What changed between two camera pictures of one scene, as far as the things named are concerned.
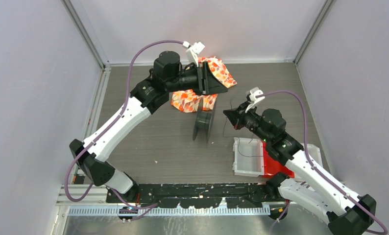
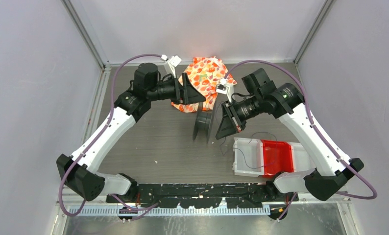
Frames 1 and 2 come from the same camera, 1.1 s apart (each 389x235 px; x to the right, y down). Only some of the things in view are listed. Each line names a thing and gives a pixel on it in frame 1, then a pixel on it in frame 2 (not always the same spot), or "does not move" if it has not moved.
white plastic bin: (248, 157) does not move
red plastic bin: (272, 167) does not move
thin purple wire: (223, 134) -> (249, 143)
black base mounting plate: (236, 195) does not move
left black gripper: (207, 83) -> (186, 94)
